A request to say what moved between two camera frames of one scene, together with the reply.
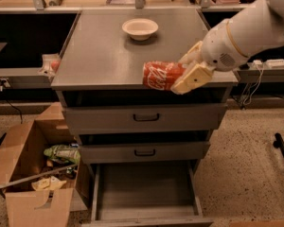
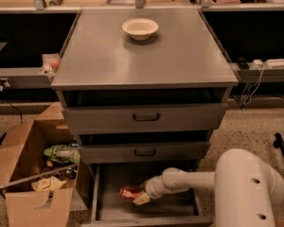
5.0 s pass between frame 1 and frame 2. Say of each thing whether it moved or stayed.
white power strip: stayed
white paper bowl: stayed
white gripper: moved
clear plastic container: stayed
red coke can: moved
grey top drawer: stayed
